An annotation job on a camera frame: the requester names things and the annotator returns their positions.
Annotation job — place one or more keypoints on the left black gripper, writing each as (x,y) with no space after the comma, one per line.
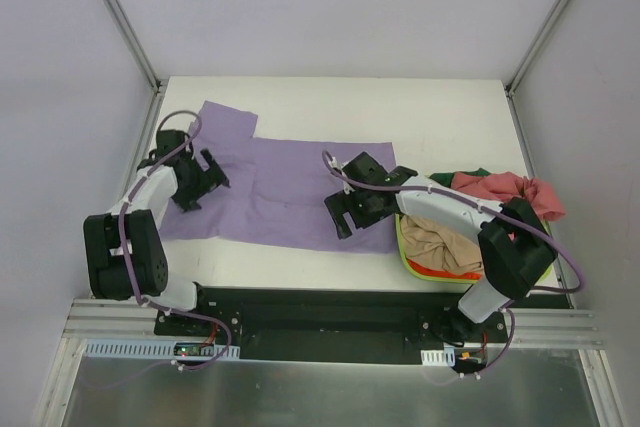
(201,185)

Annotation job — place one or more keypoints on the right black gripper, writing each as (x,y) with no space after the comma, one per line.
(344,201)

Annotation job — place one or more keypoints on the purple t shirt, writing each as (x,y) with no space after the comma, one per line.
(277,190)

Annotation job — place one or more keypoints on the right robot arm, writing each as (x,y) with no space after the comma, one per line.
(515,248)

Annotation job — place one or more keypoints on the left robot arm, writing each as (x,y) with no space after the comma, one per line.
(124,252)

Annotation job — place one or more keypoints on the beige t shirt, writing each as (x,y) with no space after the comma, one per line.
(437,244)

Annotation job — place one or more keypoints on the green plastic basket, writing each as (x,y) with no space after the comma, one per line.
(440,274)

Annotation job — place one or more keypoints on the orange t shirt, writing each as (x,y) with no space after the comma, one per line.
(439,275)

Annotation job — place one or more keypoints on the dark green t shirt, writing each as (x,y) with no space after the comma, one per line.
(446,178)

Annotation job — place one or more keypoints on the pink t shirt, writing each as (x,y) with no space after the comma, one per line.
(503,187)

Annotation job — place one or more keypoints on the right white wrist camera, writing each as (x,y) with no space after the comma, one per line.
(335,169)

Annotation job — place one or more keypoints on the left aluminium frame post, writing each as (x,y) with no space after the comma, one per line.
(131,40)

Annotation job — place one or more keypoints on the aluminium frame post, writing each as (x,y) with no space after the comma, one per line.
(131,40)
(539,40)

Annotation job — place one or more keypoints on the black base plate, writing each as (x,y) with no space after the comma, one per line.
(359,327)

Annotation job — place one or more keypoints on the aluminium front rail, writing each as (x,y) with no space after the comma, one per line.
(535,328)

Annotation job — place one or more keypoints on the left white cable duct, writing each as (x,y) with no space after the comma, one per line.
(159,350)

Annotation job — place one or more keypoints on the white cable duct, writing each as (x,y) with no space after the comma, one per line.
(159,350)
(445,357)

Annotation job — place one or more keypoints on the right white cable duct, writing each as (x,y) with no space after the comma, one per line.
(445,357)

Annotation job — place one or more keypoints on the right aluminium frame post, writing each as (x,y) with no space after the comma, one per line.
(539,40)

